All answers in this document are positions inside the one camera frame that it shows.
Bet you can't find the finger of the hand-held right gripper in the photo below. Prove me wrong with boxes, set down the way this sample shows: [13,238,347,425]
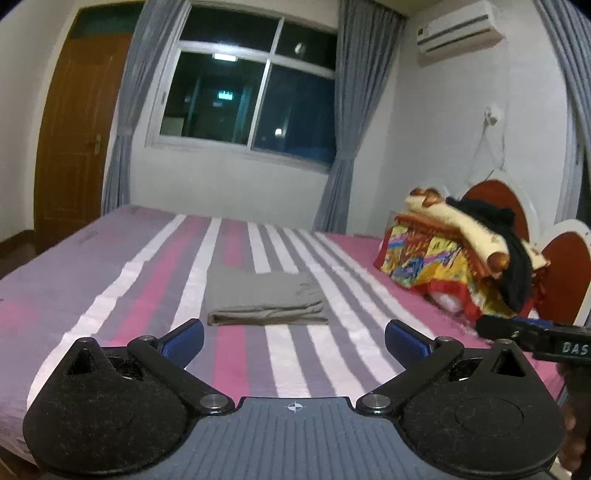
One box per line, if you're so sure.
[475,314,555,354]

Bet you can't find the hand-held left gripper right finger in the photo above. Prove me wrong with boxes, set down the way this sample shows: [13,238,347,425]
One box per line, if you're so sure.
[355,319,533,415]

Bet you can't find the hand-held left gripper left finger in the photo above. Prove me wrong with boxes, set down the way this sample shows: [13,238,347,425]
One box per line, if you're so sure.
[62,318,236,415]

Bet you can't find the grey pants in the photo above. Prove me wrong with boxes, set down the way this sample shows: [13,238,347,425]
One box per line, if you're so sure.
[206,265,330,328]

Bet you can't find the person's right hand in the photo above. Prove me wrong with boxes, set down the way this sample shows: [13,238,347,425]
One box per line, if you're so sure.
[556,360,591,472]

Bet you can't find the red white headboard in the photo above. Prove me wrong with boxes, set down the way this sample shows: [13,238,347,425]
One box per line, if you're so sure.
[416,168,591,325]

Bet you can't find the colourful printed blanket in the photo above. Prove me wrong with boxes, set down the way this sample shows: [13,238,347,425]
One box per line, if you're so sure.
[374,210,546,320]

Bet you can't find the black garment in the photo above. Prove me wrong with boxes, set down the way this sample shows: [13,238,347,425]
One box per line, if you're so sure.
[444,196,539,311]

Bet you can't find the striped pink purple bed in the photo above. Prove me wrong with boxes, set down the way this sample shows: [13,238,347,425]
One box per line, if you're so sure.
[0,205,570,468]

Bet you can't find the cream printed blanket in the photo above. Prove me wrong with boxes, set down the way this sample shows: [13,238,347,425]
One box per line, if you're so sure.
[404,187,551,280]

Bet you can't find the brown wooden door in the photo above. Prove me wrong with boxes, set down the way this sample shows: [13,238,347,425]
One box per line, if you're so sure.
[33,1,147,256]

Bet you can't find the grey blue curtain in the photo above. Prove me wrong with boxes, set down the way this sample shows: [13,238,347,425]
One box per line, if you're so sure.
[534,0,591,223]
[315,0,408,234]
[100,0,193,216]

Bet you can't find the white framed window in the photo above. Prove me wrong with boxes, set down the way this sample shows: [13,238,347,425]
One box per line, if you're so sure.
[146,4,341,168]

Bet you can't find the white air conditioner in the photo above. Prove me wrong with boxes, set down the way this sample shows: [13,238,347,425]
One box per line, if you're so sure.
[416,0,505,57]

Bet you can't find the white wall hook with cord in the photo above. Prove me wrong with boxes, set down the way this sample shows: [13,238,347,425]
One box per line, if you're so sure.
[465,104,508,186]

